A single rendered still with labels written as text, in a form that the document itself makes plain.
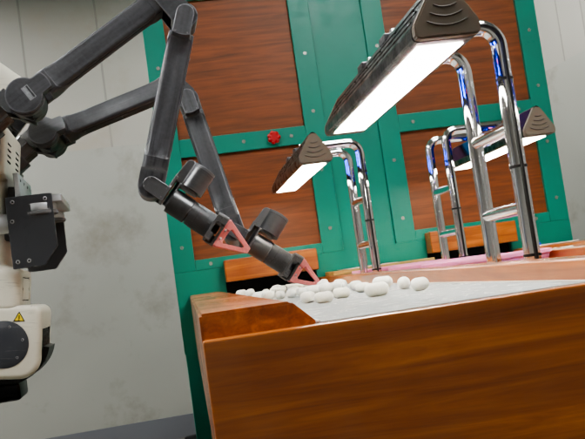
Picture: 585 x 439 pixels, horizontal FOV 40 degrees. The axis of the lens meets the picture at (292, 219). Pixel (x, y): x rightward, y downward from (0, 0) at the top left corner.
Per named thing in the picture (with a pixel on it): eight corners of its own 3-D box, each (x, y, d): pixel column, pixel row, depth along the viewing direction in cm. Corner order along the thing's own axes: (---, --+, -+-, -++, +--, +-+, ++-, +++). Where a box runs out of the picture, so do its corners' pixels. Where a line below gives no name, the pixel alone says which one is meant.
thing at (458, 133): (467, 293, 214) (440, 125, 216) (443, 292, 233) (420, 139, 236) (534, 282, 216) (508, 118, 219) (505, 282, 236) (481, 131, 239)
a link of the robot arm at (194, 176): (139, 192, 181) (139, 186, 172) (168, 150, 183) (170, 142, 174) (184, 221, 182) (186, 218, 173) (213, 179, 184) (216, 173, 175)
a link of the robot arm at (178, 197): (159, 209, 179) (159, 206, 174) (177, 184, 181) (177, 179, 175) (185, 226, 180) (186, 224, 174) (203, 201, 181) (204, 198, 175)
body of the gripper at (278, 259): (296, 257, 211) (272, 242, 211) (302, 256, 201) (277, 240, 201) (283, 279, 210) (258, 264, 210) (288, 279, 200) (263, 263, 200)
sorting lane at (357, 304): (320, 341, 83) (318, 320, 83) (228, 304, 262) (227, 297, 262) (592, 299, 88) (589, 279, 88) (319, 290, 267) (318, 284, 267)
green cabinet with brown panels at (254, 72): (174, 273, 261) (136, -14, 267) (176, 276, 315) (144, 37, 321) (569, 219, 280) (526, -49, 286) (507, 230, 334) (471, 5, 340)
